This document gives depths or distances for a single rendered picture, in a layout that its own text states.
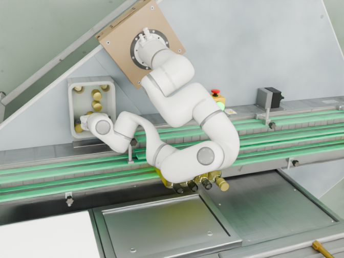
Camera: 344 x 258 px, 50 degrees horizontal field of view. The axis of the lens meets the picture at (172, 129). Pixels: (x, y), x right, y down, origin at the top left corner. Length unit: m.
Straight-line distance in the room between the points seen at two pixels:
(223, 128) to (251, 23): 0.72
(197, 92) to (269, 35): 0.73
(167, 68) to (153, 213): 0.58
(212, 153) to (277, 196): 0.74
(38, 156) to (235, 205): 0.81
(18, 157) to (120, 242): 0.51
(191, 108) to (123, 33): 0.43
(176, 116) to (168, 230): 0.46
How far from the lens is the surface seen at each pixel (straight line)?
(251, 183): 1.77
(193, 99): 1.11
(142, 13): 1.39
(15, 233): 1.44
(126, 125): 1.23
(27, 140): 1.58
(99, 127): 1.22
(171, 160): 1.06
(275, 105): 1.79
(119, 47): 1.40
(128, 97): 1.56
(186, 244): 1.32
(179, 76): 1.15
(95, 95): 1.47
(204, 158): 1.02
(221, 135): 1.10
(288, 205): 1.67
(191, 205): 1.51
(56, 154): 1.50
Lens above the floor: 2.19
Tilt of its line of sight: 59 degrees down
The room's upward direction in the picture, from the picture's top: 139 degrees clockwise
